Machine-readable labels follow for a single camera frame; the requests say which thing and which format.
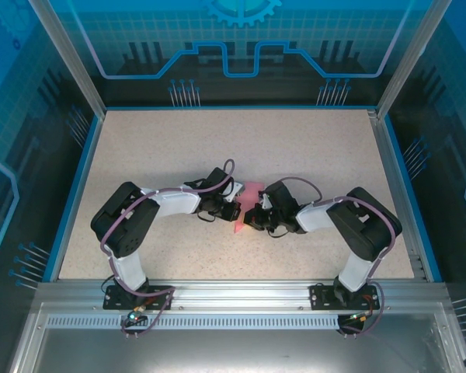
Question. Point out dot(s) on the pink cloth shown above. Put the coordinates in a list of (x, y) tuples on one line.
[(248, 196)]

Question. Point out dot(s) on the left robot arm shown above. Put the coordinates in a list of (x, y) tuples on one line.
[(178, 202)]

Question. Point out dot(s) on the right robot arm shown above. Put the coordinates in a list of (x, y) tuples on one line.
[(314, 217)]

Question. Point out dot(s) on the connector with green light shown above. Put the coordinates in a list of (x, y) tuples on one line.
[(359, 316), (136, 314)]

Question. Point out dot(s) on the grey metal tray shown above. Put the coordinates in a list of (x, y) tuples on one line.
[(237, 349)]

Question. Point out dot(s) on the blue table edge strip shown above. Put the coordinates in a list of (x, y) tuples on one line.
[(75, 194), (411, 194)]

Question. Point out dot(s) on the aluminium mounting rail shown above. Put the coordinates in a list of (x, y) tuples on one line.
[(237, 295)]

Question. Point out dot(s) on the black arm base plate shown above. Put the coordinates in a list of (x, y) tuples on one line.
[(116, 299), (320, 297)]

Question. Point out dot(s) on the aluminium side rail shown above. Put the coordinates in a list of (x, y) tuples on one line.
[(388, 175)]

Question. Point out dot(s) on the aluminium frame post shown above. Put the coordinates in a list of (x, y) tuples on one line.
[(70, 62), (407, 62)]

